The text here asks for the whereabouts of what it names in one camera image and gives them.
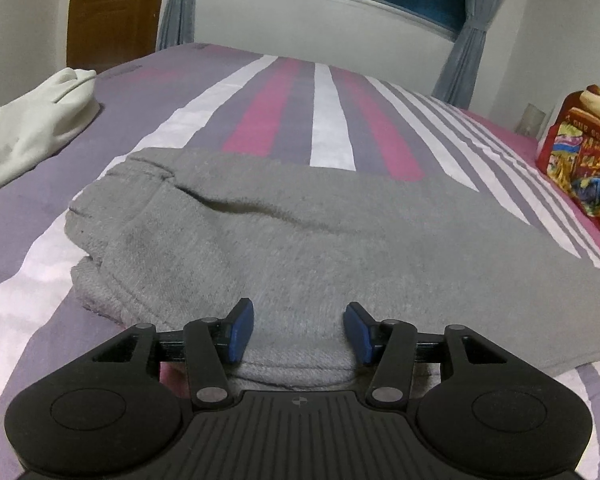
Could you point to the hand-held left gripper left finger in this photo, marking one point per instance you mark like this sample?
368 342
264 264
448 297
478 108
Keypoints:
241 330

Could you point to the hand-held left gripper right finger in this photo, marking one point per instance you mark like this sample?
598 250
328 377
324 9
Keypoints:
357 332

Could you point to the grey sweatshirt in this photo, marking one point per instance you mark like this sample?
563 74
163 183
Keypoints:
305 240

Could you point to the striped pink and purple bed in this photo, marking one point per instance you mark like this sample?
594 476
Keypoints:
260 105

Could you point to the pale grey bin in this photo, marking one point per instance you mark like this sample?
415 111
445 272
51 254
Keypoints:
531 120

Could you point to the white cloth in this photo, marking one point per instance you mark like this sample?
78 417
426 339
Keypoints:
35 120

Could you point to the grey curtain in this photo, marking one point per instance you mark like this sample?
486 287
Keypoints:
467 45
177 7

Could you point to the wooden door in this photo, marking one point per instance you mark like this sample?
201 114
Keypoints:
112 15

